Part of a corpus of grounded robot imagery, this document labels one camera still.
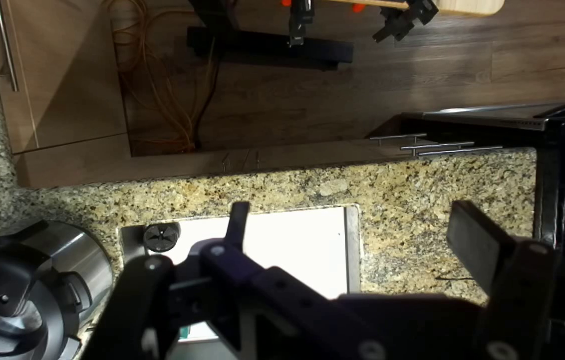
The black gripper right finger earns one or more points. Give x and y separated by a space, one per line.
480 245

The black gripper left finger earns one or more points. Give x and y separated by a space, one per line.
237 225

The white paper sheet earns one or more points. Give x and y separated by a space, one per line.
317 247

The black stove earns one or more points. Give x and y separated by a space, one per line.
488 128

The black stand base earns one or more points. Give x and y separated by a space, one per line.
271 49

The lower wooden cabinet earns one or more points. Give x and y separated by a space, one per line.
109 91

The black pressure cooker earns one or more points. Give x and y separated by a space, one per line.
53 277

